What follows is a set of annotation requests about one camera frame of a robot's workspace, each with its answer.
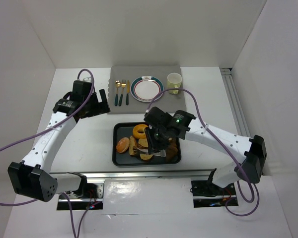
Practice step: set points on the large oval bread slice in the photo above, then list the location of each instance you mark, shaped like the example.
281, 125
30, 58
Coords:
144, 143

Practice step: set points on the pale yellow mug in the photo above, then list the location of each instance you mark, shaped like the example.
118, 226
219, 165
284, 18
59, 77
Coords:
174, 81

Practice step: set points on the brown croissant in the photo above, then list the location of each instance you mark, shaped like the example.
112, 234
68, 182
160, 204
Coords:
171, 151

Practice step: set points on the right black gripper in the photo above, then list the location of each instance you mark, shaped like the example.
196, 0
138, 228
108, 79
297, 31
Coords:
152, 143

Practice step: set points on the white plate teal red rim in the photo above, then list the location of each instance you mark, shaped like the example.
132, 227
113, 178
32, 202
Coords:
145, 88

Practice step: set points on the round cream filled bun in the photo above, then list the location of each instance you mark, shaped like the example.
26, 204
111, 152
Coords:
123, 145

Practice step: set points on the aluminium rail right side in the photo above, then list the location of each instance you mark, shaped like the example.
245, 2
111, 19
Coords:
234, 101

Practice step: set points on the gold knife green handle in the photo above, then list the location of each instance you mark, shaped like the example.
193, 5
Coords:
127, 93

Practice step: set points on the black baking tray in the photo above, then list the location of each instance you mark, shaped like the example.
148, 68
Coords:
125, 129

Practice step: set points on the grey placemat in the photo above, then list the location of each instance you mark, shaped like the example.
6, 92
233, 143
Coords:
168, 102

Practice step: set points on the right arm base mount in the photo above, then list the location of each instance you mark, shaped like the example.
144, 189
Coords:
206, 194

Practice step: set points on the small gold spoon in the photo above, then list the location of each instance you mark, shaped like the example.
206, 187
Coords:
121, 95

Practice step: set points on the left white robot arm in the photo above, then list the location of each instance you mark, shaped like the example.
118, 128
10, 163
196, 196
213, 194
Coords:
31, 177

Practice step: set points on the glazed ring doughnut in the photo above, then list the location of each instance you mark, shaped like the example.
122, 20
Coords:
139, 131

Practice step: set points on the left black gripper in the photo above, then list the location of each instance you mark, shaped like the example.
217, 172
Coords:
95, 108

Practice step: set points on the small bread slice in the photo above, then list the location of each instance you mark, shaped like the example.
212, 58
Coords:
132, 145

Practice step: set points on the gold spoon green handle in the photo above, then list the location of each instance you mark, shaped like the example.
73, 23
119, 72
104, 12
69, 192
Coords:
117, 85

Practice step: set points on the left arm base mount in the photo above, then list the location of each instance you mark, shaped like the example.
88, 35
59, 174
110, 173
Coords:
87, 193

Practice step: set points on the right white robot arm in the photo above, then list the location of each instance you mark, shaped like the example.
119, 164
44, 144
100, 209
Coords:
248, 154

